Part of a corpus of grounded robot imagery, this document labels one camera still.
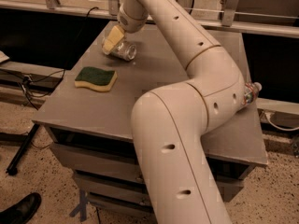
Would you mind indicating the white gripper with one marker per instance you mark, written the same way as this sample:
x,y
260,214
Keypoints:
x,y
126,20

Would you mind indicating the silver 7up soda can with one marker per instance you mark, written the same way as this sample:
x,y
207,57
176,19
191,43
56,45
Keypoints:
x,y
125,50

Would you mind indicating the clear plastic water bottle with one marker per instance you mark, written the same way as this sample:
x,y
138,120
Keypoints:
x,y
251,92

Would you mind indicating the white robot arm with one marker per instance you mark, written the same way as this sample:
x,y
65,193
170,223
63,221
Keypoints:
x,y
168,122

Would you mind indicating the green and yellow sponge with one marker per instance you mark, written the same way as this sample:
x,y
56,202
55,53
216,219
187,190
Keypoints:
x,y
96,79

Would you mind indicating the grey drawer cabinet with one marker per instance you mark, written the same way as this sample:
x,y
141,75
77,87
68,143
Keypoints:
x,y
92,135

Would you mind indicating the black tripod leg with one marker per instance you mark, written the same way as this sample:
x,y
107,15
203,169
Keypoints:
x,y
25,142

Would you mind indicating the black leather shoe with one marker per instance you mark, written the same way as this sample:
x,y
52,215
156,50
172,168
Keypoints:
x,y
23,211

